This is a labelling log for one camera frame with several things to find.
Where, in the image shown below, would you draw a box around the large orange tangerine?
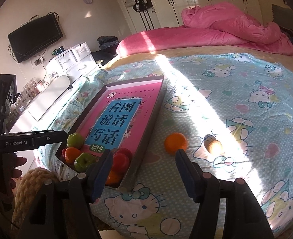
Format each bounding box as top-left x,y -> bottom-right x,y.
105,170 -> 123,187

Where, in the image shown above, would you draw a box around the green apple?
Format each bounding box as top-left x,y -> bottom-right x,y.
74,153 -> 97,172
66,133 -> 84,149

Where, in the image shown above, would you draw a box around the round orange tangerine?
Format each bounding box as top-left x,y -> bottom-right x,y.
164,132 -> 188,155

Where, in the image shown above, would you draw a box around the person left hand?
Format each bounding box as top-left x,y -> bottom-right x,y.
3,153 -> 27,189

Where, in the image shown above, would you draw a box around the small brown pale fruit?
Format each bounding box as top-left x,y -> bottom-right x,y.
204,139 -> 224,154

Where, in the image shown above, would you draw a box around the small red tomato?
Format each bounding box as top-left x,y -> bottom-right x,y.
61,148 -> 67,161

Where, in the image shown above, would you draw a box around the pink book box tray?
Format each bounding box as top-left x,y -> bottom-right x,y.
68,75 -> 166,192

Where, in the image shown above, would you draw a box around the hello kitty bed sheet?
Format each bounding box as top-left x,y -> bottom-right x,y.
49,53 -> 293,238

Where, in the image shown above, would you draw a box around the white drawer cabinet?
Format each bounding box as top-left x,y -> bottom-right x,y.
6,42 -> 98,132

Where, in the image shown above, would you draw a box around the pile of dark clothes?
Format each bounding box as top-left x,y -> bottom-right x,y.
91,36 -> 119,66

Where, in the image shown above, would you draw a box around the pink quilt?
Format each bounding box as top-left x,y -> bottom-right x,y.
117,2 -> 293,57

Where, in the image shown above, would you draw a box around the hanging black bags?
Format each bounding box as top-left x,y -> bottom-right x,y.
124,0 -> 153,12

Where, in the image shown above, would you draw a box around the grey green headboard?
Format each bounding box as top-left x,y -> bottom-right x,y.
271,3 -> 293,45

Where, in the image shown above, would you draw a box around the wall mounted black television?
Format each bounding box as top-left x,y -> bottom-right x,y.
8,13 -> 63,63

